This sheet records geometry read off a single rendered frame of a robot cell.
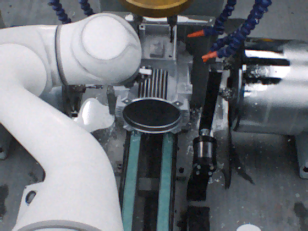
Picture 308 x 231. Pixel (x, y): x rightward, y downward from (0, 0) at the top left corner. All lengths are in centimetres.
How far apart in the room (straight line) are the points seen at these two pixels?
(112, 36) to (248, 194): 75
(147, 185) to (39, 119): 75
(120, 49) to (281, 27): 112
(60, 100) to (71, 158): 69
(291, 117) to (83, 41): 60
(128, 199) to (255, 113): 38
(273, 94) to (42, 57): 57
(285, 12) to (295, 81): 73
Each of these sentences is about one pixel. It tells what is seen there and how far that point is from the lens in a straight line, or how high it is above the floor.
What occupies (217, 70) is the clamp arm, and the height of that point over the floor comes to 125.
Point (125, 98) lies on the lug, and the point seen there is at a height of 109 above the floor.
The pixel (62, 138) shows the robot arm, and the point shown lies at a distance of 44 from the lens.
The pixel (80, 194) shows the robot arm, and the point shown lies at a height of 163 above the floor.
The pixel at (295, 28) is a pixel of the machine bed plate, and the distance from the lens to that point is 171.
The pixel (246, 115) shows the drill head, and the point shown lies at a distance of 107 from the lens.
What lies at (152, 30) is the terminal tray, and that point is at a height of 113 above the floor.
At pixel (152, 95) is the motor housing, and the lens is 104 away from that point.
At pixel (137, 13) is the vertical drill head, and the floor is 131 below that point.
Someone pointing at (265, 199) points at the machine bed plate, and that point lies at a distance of 128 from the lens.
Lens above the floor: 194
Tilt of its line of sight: 56 degrees down
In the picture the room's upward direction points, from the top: straight up
